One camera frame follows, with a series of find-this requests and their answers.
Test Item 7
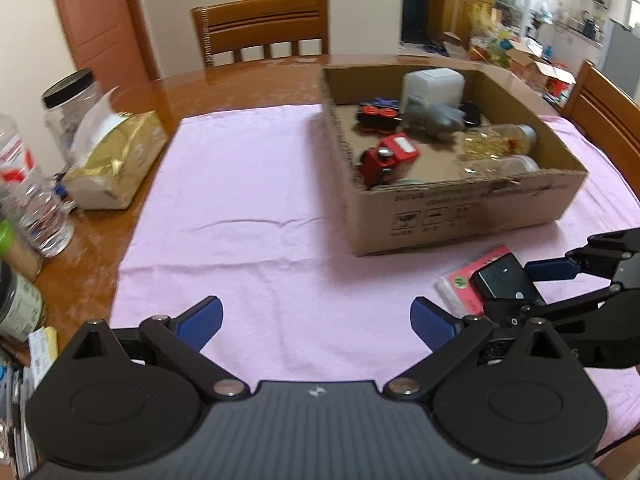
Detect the yellow notepad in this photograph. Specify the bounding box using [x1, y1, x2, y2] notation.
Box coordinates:
[27, 326, 60, 387]

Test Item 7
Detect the labelled glass jar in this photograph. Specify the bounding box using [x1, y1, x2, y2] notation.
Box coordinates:
[0, 260, 48, 343]

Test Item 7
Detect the brown cardboard box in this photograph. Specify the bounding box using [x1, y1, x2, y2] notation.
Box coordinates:
[320, 62, 590, 257]

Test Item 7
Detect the pink tablecloth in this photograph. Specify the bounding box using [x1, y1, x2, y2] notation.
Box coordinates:
[109, 104, 640, 453]

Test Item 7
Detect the brown wooden door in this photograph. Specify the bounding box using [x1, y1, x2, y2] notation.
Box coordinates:
[47, 0, 161, 82]

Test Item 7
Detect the stack of papers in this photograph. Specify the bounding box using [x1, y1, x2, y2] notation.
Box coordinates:
[0, 345, 40, 480]

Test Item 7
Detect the black rectangular device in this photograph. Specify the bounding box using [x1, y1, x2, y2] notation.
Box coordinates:
[472, 255, 547, 317]

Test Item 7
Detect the pink packet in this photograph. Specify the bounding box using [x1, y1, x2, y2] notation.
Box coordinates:
[435, 245, 511, 318]

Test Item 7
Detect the clear plastic jar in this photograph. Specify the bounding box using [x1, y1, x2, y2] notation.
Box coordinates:
[452, 156, 541, 179]

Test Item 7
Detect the jar of yellow pieces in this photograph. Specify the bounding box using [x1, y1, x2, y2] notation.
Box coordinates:
[457, 124, 538, 161]

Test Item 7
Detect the grey refrigerator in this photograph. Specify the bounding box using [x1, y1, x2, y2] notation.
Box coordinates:
[597, 17, 640, 93]

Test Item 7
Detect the wooden cabinet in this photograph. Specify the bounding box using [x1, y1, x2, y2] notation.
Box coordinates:
[435, 0, 499, 47]

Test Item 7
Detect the clear plastic water bottle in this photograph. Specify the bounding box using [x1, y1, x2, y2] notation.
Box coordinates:
[0, 112, 76, 258]

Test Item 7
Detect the grey toy animal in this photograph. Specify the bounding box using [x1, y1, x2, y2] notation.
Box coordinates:
[401, 95, 468, 141]

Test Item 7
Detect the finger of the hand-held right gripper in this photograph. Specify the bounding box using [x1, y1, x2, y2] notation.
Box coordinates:
[462, 280, 640, 333]
[524, 227, 640, 282]

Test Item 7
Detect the white plastic container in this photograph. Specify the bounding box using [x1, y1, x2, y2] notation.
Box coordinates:
[402, 68, 466, 111]

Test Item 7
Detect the jar with green lid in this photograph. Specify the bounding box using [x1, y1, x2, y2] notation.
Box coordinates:
[0, 220, 45, 282]

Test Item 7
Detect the black toy train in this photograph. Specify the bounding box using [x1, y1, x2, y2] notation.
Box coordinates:
[356, 97, 403, 133]

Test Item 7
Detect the wooden chair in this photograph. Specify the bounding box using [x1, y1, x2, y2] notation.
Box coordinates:
[191, 0, 331, 68]
[560, 59, 640, 181]

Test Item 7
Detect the clear jar with black lid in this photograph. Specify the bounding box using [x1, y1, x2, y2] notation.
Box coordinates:
[41, 69, 103, 171]

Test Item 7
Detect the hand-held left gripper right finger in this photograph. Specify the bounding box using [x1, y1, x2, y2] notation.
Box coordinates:
[382, 296, 576, 403]

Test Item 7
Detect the red toy fire truck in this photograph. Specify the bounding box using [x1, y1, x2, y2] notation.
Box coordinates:
[357, 132, 421, 191]

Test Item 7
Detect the gold tissue pack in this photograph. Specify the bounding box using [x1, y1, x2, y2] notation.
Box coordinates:
[62, 85, 168, 210]

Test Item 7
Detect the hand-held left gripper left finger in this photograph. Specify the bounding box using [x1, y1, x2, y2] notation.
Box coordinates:
[70, 296, 251, 402]

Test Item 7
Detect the pile of boxes and bags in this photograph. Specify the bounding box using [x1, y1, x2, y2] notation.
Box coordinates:
[467, 5, 577, 97]

